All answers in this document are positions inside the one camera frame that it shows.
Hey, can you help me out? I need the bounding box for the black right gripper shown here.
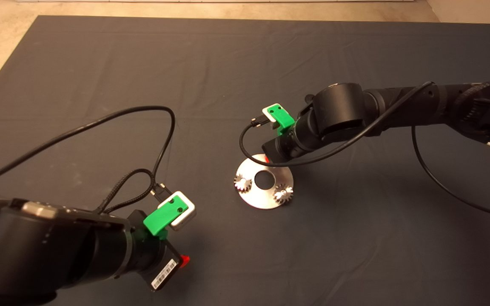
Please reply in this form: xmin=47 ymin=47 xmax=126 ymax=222
xmin=262 ymin=125 xmax=310 ymax=166

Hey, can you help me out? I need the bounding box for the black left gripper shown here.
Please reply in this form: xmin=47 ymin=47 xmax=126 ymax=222
xmin=127 ymin=210 xmax=191 ymax=292

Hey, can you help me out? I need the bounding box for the steel planetary gear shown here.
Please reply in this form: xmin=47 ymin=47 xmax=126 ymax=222
xmin=233 ymin=174 xmax=253 ymax=194
xmin=273 ymin=183 xmax=294 ymax=204

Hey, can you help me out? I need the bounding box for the round metal carrier plate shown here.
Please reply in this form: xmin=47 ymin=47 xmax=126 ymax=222
xmin=234 ymin=155 xmax=294 ymax=210

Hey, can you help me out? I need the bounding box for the dark grey table cloth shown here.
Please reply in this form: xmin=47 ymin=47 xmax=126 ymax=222
xmin=0 ymin=16 xmax=490 ymax=306

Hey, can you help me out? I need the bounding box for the right smooth black camera cable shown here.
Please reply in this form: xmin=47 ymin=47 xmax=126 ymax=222
xmin=239 ymin=81 xmax=490 ymax=221

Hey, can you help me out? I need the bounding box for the smooth black camera cable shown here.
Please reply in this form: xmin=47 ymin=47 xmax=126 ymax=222
xmin=239 ymin=81 xmax=490 ymax=221
xmin=0 ymin=106 xmax=176 ymax=201

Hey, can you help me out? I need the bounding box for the left silver camera box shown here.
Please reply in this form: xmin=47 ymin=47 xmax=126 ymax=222
xmin=158 ymin=191 xmax=197 ymax=232

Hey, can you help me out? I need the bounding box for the silver camera box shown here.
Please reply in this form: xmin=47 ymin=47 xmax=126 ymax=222
xmin=262 ymin=103 xmax=282 ymax=129
xmin=158 ymin=191 xmax=197 ymax=232

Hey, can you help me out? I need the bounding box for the right green camera mount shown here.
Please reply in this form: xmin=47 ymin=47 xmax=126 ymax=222
xmin=268 ymin=104 xmax=296 ymax=137

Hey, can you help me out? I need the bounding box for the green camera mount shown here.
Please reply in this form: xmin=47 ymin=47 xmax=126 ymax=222
xmin=268 ymin=104 xmax=296 ymax=137
xmin=143 ymin=200 xmax=186 ymax=239

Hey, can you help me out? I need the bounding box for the left green camera mount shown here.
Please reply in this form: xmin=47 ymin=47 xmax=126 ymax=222
xmin=143 ymin=200 xmax=186 ymax=239

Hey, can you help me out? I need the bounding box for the right silver camera box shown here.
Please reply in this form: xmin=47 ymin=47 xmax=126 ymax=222
xmin=262 ymin=103 xmax=282 ymax=129

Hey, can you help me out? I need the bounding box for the left smooth black camera cable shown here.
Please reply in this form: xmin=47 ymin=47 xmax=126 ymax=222
xmin=0 ymin=106 xmax=176 ymax=201

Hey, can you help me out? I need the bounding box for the left thin braided cable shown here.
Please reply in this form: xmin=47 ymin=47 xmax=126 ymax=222
xmin=95 ymin=169 xmax=157 ymax=215

